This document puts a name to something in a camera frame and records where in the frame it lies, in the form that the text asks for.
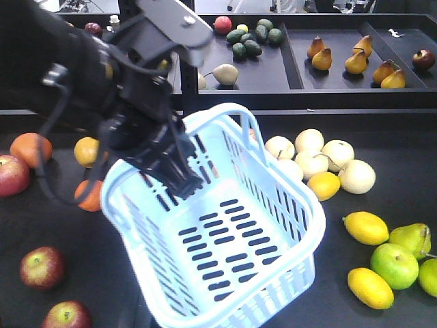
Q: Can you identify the black wooden left produce table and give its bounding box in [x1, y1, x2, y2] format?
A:
[0, 109, 151, 328]

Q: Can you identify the yellow orange round fruit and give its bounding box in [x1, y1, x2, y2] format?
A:
[74, 137, 99, 168]

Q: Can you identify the small orange front left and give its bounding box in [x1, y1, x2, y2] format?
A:
[74, 180, 103, 213]

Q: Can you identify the light blue plastic basket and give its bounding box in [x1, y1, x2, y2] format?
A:
[101, 103, 326, 327]

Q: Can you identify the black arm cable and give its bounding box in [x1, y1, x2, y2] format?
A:
[36, 64, 110, 206]

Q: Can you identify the black upper display shelf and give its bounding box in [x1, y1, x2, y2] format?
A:
[57, 0, 437, 111]

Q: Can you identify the red yellow apple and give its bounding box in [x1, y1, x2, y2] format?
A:
[41, 301, 93, 328]
[20, 246, 66, 290]

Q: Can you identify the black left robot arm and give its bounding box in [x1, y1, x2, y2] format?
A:
[1, 1, 212, 198]

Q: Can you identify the green yellow pear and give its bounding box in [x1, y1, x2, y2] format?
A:
[389, 223, 432, 260]

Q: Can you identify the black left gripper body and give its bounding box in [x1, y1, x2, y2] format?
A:
[98, 15, 186, 171]

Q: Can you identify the green apple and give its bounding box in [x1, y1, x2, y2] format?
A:
[370, 243, 419, 290]

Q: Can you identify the yellow lemon middle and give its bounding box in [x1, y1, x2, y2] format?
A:
[342, 211, 389, 246]

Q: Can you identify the yellow lemon by pears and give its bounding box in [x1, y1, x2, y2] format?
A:
[307, 172, 341, 202]

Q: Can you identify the large orange centre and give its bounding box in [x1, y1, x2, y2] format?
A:
[10, 133, 53, 169]

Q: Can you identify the yellow lemon front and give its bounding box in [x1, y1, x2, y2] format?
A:
[347, 267, 395, 310]

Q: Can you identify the pink red apple centre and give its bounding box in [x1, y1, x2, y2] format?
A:
[0, 154, 30, 197]

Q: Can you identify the black right produce table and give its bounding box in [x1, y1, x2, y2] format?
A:
[255, 111, 436, 327]

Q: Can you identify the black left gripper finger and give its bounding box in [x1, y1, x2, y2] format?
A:
[172, 135, 203, 191]
[142, 150, 191, 200]

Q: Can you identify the red yellow apple front right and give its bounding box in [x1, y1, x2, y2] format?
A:
[41, 301, 93, 328]

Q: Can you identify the red yellow apple middle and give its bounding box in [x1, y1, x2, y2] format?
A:
[20, 246, 66, 290]

